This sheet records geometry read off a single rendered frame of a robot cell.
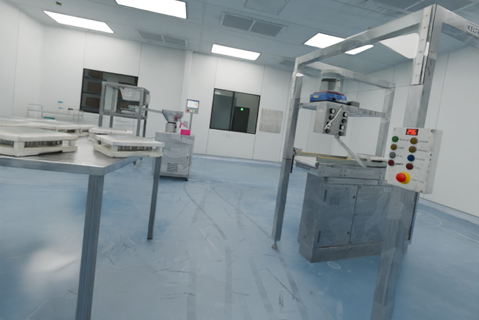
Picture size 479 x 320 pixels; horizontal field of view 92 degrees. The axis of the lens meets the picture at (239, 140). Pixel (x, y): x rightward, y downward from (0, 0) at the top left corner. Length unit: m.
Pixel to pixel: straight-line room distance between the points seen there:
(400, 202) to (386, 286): 0.40
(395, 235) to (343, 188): 0.84
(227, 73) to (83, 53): 3.67
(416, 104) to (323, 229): 1.21
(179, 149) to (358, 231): 2.76
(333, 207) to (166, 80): 5.67
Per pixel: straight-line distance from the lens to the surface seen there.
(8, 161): 1.13
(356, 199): 2.25
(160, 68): 6.91
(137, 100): 4.82
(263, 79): 7.12
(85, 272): 1.16
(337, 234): 2.23
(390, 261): 1.39
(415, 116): 1.30
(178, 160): 3.95
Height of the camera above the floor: 1.00
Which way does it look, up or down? 3 degrees down
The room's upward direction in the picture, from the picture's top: 7 degrees clockwise
